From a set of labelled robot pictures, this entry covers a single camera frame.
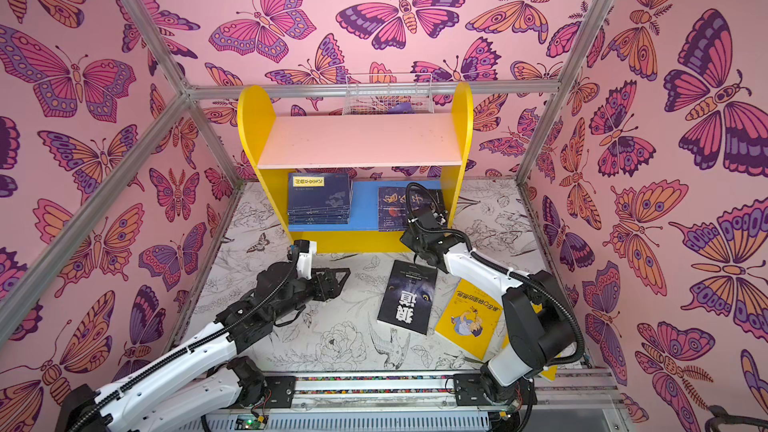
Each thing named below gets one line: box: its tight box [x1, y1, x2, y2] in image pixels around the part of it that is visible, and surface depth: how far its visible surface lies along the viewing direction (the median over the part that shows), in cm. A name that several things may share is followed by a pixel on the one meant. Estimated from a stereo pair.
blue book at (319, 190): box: [287, 172, 351, 208], surface depth 92 cm
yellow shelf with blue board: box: [237, 82, 474, 253], surface depth 91 cm
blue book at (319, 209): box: [287, 205, 351, 214], surface depth 89 cm
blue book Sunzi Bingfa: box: [288, 219, 350, 225], surface depth 91 cm
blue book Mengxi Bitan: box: [288, 211, 350, 217], surface depth 89 cm
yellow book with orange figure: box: [435, 278, 503, 361], surface depth 86 cm
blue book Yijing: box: [288, 216, 350, 221], surface depth 91 cm
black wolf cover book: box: [376, 260, 439, 336], surface depth 90 cm
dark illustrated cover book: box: [378, 186, 446, 232], surface depth 93 cm
